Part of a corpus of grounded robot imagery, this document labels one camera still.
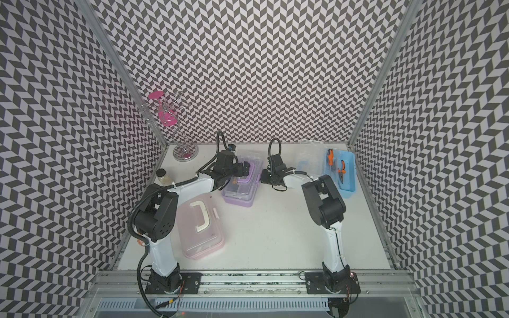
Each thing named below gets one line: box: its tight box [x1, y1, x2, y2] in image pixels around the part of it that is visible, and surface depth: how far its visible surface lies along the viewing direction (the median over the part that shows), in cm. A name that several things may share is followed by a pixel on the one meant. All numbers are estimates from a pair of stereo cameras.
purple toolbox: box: [221, 155, 264, 208], surface depth 91 cm
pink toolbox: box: [175, 192, 225, 260], surface depth 76 cm
